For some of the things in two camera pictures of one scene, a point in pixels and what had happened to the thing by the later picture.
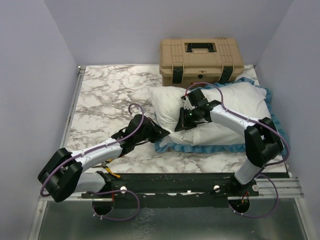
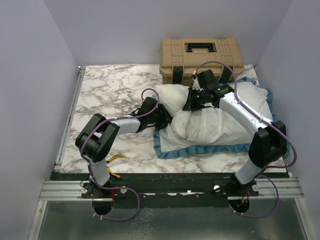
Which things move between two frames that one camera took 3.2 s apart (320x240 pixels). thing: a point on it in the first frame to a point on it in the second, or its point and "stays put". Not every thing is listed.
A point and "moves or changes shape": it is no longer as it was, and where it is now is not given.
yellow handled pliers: (103, 165) stays put
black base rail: (128, 189) stays put
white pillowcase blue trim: (239, 95) moves or changes shape
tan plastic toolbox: (185, 62) stays put
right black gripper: (184, 124) to (191, 104)
